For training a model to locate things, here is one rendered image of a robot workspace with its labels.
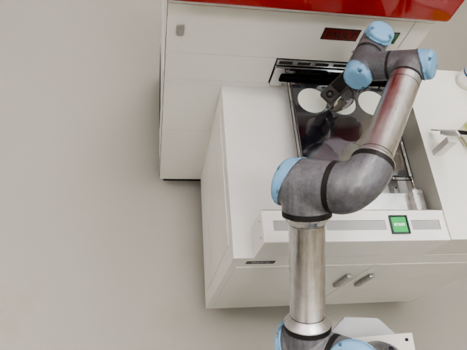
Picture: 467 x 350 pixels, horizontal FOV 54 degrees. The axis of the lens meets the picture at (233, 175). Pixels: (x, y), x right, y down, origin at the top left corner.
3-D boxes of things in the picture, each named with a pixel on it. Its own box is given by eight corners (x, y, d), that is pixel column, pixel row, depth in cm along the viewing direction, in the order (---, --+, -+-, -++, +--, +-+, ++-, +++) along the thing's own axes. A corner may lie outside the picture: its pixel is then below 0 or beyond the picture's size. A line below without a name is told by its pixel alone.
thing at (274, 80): (268, 82, 162) (275, 64, 154) (384, 87, 170) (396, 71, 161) (269, 85, 161) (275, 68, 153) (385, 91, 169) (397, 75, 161)
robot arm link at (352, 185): (373, 200, 87) (435, 33, 109) (320, 193, 94) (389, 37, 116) (386, 232, 95) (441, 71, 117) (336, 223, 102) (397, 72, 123)
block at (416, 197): (407, 193, 146) (412, 189, 144) (417, 193, 147) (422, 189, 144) (413, 216, 143) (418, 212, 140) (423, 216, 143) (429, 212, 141)
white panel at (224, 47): (163, 76, 159) (168, -18, 124) (382, 87, 173) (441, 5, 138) (163, 84, 158) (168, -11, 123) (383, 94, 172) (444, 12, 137)
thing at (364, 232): (250, 228, 139) (260, 210, 126) (418, 226, 148) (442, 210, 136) (253, 257, 134) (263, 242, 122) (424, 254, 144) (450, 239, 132)
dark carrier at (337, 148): (291, 85, 157) (291, 84, 156) (384, 89, 163) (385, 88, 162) (305, 174, 142) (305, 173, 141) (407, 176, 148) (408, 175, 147)
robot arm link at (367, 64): (379, 67, 112) (392, 39, 118) (337, 69, 119) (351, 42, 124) (386, 92, 118) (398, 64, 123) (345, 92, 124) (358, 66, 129)
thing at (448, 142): (427, 140, 146) (451, 117, 135) (438, 140, 147) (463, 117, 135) (431, 157, 144) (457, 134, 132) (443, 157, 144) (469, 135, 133)
